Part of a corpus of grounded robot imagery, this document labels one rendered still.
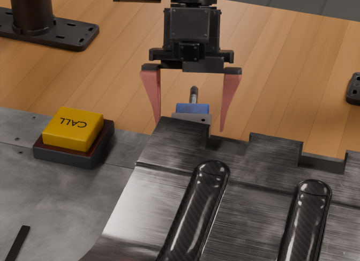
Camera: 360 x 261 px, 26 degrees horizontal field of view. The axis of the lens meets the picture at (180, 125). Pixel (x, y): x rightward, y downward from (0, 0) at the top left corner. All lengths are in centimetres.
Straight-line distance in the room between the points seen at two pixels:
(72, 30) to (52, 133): 30
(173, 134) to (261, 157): 10
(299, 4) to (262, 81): 190
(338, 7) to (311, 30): 176
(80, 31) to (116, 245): 55
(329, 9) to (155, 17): 177
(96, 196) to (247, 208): 22
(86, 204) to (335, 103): 39
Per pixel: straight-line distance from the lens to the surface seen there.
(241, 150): 90
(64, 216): 92
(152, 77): 94
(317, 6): 303
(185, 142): 87
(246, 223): 78
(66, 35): 123
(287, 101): 110
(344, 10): 302
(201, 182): 83
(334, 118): 108
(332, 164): 89
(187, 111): 100
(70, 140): 97
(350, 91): 112
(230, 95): 94
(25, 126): 106
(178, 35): 86
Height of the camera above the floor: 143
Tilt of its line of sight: 37 degrees down
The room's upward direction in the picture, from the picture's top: straight up
